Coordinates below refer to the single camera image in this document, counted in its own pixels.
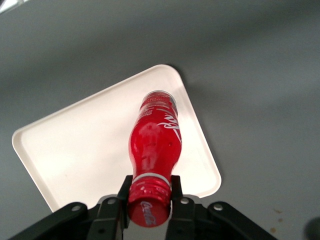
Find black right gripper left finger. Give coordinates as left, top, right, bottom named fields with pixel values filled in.
left=87, top=174, right=134, bottom=240

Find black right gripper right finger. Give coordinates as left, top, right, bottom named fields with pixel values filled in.
left=165, top=174, right=196, bottom=240

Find red coke bottle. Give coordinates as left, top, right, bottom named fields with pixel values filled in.
left=127, top=89, right=183, bottom=229

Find cream plastic tray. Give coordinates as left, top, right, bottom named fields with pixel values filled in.
left=11, top=63, right=223, bottom=214

